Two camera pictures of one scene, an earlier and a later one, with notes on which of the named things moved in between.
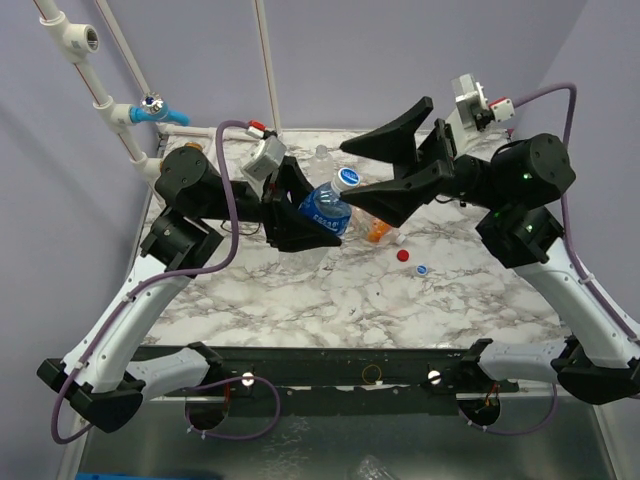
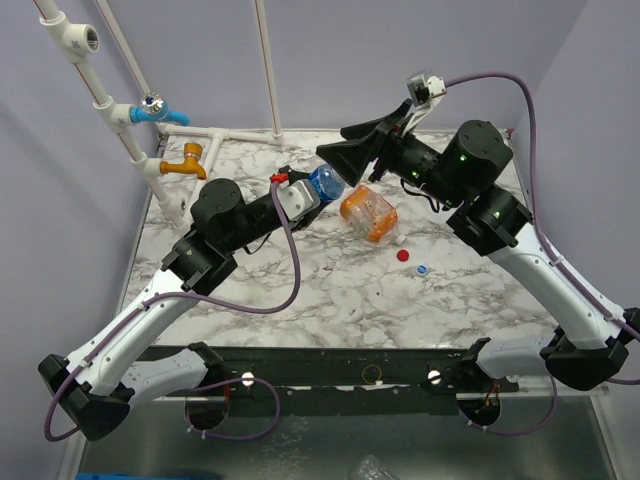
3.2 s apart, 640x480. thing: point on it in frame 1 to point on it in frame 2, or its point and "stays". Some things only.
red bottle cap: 402,255 stays
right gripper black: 445,153 to 385,150
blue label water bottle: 325,209 to 327,183
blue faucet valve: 153,108 stays
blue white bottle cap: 422,269 stays
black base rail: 352,380 stays
